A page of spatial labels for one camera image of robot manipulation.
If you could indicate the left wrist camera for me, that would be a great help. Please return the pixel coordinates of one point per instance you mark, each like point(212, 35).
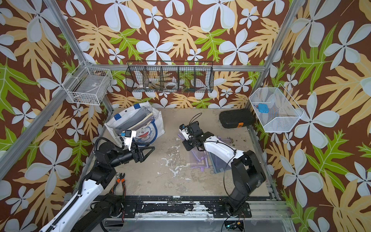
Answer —
point(127, 138)

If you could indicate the black zippered case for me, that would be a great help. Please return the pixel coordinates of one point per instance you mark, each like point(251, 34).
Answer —
point(237, 118)

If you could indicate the white canvas tote bag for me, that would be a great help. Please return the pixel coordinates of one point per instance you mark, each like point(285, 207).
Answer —
point(147, 131)

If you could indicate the orange handled pliers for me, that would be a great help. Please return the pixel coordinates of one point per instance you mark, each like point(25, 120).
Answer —
point(119, 180)

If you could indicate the blue small object in basket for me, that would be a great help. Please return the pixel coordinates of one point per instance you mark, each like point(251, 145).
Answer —
point(263, 108)

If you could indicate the white wire basket left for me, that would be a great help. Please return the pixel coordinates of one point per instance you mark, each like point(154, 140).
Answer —
point(88, 84)

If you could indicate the black wire basket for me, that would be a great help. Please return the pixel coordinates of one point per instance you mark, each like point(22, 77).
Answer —
point(170, 76)

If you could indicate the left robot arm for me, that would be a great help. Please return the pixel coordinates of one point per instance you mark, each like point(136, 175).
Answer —
point(73, 217)

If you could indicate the white mesh basket right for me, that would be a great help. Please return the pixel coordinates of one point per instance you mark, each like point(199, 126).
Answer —
point(284, 112)

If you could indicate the purple mesh pouch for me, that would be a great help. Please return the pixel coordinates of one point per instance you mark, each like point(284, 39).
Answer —
point(198, 159)

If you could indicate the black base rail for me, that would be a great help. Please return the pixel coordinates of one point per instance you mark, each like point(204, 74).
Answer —
point(215, 206)

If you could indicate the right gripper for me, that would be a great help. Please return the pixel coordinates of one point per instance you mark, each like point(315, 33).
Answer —
point(187, 145)

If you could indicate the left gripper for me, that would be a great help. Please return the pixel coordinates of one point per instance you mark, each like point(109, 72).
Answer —
point(138, 157)

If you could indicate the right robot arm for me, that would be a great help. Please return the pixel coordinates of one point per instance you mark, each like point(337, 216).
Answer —
point(247, 171)

